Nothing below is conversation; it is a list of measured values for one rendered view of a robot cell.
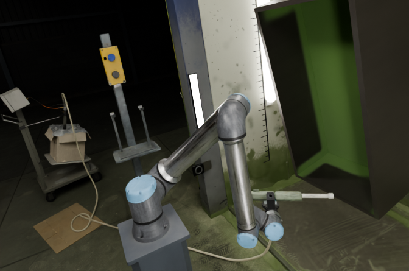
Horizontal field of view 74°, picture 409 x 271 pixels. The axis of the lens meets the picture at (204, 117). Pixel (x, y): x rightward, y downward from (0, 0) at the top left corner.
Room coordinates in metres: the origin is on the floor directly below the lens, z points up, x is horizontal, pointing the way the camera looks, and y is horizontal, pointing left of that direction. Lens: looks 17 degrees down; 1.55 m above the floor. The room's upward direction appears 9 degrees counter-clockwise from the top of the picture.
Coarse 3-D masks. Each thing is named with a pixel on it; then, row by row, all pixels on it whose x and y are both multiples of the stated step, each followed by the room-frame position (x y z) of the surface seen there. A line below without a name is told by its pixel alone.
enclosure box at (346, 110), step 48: (288, 0) 1.37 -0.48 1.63; (336, 0) 1.54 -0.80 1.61; (384, 0) 1.15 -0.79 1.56; (288, 48) 1.72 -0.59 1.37; (336, 48) 1.60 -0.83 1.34; (384, 48) 1.16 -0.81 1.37; (288, 96) 1.71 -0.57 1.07; (336, 96) 1.68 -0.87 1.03; (384, 96) 1.17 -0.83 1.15; (288, 144) 1.69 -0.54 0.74; (336, 144) 1.77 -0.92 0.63; (384, 144) 1.18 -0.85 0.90; (336, 192) 1.45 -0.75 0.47; (384, 192) 1.19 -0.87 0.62
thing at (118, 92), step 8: (104, 40) 1.99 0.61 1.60; (120, 88) 2.00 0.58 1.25; (120, 96) 1.99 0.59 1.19; (120, 104) 1.99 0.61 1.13; (120, 112) 1.98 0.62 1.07; (128, 120) 2.00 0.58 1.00; (128, 128) 1.99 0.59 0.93; (128, 136) 1.99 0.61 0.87; (128, 144) 1.98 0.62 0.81; (136, 160) 1.99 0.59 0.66; (136, 168) 1.99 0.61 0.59; (136, 176) 1.98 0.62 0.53
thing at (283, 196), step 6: (252, 192) 1.43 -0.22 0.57; (258, 192) 1.43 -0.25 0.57; (264, 192) 1.42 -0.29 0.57; (276, 192) 1.40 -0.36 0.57; (282, 192) 1.40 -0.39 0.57; (288, 192) 1.39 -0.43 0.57; (294, 192) 1.38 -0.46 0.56; (300, 192) 1.38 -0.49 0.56; (258, 198) 1.41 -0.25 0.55; (264, 198) 1.40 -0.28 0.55; (276, 198) 1.38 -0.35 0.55; (282, 198) 1.38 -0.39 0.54; (288, 198) 1.37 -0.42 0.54; (294, 198) 1.36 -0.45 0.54; (300, 198) 1.35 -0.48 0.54; (330, 198) 1.32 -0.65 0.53
